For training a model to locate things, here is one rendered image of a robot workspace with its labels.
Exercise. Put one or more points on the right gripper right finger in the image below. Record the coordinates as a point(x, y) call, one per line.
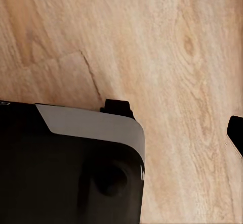
point(235, 131)

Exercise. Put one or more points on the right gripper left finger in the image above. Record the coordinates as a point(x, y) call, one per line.
point(12, 133)

